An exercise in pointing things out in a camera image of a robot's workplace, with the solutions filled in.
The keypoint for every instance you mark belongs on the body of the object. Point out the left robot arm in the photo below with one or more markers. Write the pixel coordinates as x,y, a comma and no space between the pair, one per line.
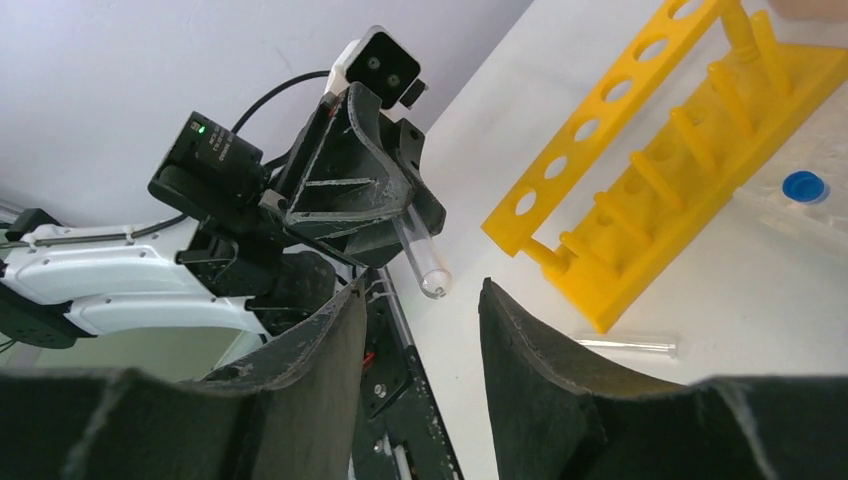
60,284

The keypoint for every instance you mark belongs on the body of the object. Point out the clear well plate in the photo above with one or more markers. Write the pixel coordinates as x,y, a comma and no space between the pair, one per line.
820,146

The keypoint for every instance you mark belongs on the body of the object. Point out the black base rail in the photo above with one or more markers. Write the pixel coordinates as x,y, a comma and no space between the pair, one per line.
399,430

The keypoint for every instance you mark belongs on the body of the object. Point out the loose blue tube cap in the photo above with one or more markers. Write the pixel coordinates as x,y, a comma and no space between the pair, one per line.
805,187

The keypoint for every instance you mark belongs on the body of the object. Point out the clear tube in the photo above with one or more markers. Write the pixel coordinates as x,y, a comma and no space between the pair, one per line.
653,344
432,275

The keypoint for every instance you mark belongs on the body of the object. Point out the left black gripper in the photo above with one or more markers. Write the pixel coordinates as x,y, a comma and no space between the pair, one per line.
364,170

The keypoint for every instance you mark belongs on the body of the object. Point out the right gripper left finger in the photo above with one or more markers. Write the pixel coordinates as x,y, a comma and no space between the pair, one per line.
284,411

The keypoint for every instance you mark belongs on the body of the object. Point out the yellow test tube rack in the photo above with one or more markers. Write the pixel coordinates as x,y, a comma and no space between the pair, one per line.
750,103

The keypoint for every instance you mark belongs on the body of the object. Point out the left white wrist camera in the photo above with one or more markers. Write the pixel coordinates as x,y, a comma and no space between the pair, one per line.
384,66

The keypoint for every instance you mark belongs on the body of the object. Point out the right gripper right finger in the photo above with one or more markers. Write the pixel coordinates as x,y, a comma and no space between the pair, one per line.
558,410

